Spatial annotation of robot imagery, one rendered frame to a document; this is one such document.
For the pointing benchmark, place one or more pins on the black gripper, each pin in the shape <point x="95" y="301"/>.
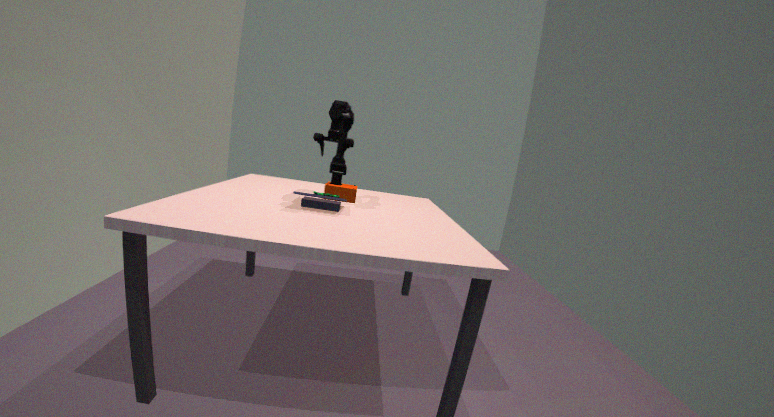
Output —
<point x="320" y="138"/>

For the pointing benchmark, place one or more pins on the lavender switch panel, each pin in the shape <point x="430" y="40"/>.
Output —
<point x="322" y="204"/>

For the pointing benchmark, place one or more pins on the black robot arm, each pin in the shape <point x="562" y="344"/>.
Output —
<point x="336" y="113"/>

